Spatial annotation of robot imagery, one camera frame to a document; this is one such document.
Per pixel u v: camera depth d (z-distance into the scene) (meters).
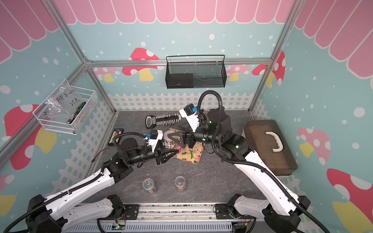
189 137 0.48
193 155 0.95
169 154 0.62
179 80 0.88
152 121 1.12
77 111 0.74
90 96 0.78
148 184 0.76
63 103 0.70
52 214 0.40
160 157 0.58
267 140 0.81
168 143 0.63
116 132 1.06
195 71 0.93
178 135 0.49
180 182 0.79
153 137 0.56
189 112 0.47
